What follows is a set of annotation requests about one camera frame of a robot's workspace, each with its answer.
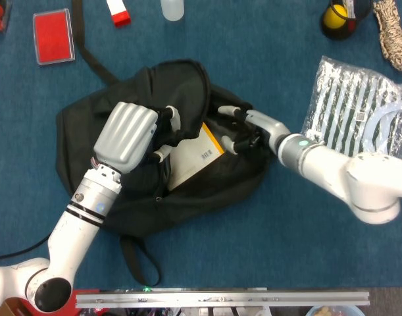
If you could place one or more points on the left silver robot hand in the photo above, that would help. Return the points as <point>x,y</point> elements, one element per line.
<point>125,135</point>

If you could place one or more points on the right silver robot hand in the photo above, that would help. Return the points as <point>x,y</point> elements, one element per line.
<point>269,126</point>

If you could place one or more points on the black fabric backpack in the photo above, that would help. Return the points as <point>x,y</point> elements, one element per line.
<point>174,82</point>

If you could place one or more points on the white yellow Lexicon book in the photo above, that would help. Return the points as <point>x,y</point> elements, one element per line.
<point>194,158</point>

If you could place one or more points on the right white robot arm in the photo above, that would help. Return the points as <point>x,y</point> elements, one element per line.
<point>352,177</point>

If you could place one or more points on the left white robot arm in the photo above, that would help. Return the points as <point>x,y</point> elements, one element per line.
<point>72,237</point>

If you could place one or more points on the striped shirt in plastic bag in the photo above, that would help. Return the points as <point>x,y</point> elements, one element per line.
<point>348,105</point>

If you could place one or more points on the black mesh pen holder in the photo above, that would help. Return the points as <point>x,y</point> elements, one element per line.
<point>332,33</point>

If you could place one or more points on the small red white box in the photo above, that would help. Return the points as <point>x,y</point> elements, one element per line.
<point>119,14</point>

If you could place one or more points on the red ink pad clear case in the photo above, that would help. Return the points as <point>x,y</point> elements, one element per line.
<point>53,36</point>

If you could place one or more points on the translucent plastic squeeze bottle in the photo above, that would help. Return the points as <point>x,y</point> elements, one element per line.
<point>172,10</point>

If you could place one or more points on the light blue bowl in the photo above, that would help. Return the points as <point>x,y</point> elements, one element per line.
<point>335,311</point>

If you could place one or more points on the cardboard box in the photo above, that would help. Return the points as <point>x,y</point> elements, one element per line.
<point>8,309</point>

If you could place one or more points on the aluminium profile rail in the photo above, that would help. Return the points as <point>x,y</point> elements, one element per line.
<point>220,299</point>

